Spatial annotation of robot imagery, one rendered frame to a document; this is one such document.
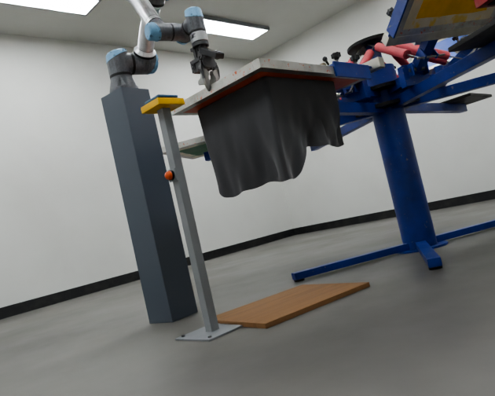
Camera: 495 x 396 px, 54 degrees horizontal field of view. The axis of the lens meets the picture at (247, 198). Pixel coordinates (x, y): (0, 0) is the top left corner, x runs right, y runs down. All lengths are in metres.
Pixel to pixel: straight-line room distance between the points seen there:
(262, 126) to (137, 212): 0.86
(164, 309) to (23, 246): 3.26
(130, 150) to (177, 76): 4.75
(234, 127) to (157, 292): 0.93
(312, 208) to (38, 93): 4.25
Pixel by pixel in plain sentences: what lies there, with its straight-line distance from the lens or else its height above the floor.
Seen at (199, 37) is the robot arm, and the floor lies 1.19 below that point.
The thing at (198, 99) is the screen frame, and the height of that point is 0.96.
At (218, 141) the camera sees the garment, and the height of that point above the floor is 0.78.
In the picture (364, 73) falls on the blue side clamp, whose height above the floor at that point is 0.96.
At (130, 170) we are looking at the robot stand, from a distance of 2.53.
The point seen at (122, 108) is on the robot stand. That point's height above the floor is 1.09.
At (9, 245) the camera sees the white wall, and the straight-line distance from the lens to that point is 5.54.
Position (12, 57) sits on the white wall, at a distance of 6.14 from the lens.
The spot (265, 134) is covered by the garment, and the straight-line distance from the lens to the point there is 1.99.
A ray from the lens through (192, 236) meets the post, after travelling 1.96.
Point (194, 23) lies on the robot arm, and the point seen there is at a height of 1.25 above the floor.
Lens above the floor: 0.40
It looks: 3 degrees up
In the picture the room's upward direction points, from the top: 13 degrees counter-clockwise
